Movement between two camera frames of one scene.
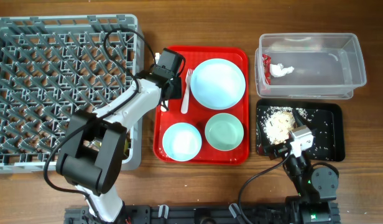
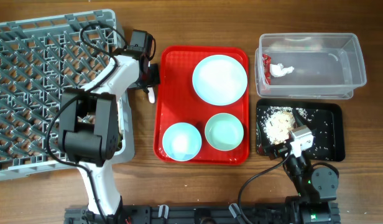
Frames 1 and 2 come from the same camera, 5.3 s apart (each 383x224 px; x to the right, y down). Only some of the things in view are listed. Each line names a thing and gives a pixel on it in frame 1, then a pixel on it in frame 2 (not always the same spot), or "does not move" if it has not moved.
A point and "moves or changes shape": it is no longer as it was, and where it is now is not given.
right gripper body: [277, 150] does not move
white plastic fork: [184, 107] moves or changes shape
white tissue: [278, 70] does not move
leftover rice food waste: [278, 122] does not move
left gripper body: [176, 91] → [149, 78]
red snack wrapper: [267, 60] does not move
